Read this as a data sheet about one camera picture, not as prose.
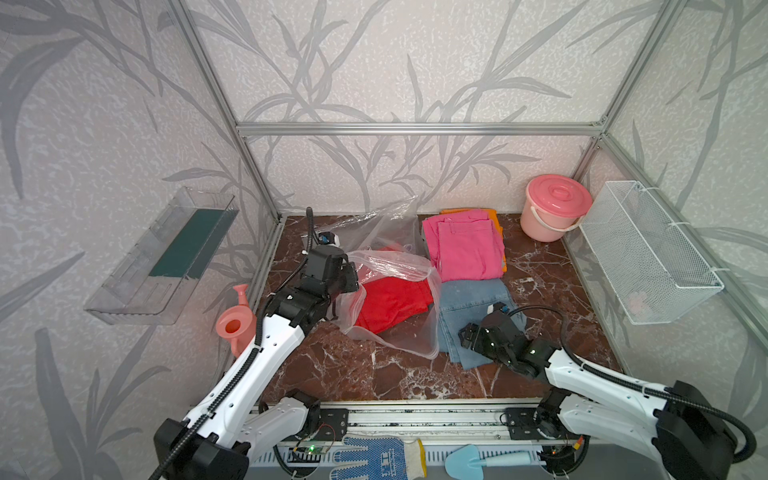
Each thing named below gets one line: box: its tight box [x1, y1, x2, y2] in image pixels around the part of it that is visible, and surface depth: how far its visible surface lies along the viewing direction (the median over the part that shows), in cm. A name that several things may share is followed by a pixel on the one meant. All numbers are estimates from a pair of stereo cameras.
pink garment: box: [422, 210, 505, 283], surface depth 102 cm
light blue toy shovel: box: [444, 444, 547, 480], surface depth 70 cm
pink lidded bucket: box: [520, 174, 593, 243], surface depth 104 cm
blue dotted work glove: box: [329, 435, 428, 480], surface depth 71 cm
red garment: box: [355, 277, 434, 333], surface depth 90 cm
